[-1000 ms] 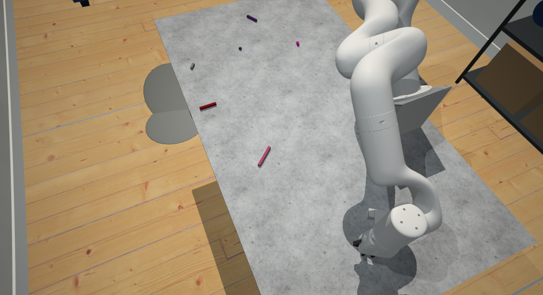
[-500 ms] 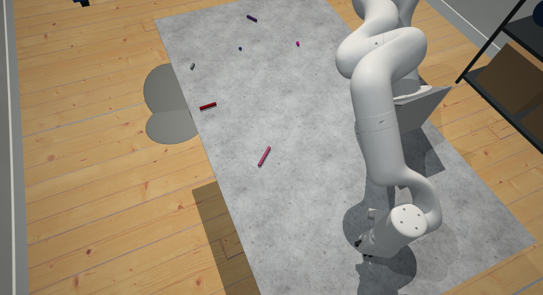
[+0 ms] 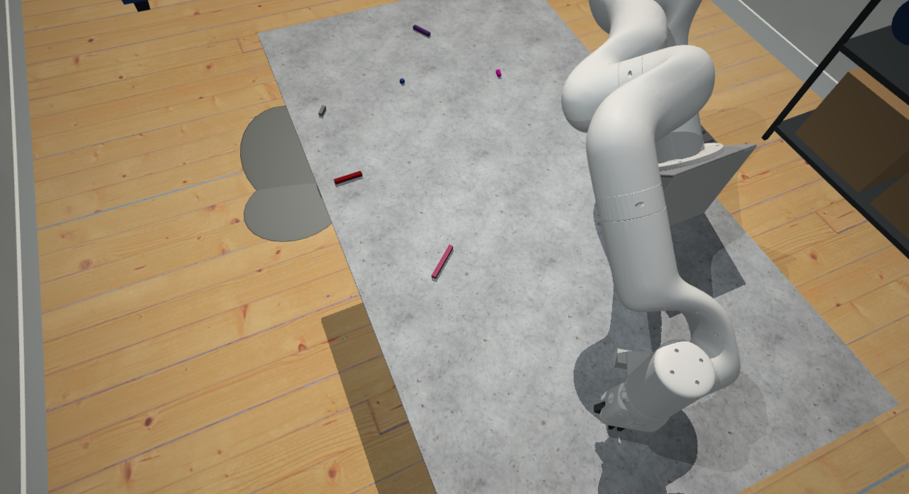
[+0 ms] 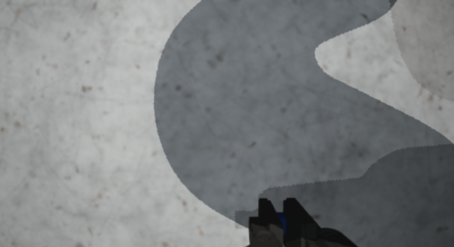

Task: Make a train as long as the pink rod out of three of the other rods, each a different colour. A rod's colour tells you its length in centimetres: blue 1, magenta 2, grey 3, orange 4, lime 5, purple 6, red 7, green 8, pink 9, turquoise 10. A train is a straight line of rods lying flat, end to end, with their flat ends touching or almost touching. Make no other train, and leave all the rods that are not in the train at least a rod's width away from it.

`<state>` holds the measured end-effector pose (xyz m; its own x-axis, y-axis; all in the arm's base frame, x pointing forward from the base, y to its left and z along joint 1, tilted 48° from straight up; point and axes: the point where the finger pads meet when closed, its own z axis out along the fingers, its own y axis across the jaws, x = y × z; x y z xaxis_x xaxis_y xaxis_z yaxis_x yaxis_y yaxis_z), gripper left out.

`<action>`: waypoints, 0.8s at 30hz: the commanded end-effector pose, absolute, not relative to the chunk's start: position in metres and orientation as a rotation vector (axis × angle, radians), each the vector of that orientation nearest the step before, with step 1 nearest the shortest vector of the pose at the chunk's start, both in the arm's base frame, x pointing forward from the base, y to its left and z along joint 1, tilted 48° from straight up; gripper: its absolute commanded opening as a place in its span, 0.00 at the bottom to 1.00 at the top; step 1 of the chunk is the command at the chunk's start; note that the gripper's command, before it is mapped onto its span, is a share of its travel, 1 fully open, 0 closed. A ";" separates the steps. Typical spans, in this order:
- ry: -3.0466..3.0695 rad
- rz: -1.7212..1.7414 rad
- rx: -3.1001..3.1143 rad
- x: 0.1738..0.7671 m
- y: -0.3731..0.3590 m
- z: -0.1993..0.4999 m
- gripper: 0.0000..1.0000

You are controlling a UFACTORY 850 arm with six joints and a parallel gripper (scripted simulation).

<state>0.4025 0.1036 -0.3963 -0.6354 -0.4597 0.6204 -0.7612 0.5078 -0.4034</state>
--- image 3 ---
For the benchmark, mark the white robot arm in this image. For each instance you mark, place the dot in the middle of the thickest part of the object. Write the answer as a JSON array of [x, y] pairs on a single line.
[[623, 110]]

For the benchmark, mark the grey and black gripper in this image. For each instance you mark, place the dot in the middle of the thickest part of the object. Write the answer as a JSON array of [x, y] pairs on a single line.
[[614, 413]]

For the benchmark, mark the pink rod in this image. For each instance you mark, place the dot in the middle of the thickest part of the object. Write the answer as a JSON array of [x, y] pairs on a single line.
[[442, 261]]

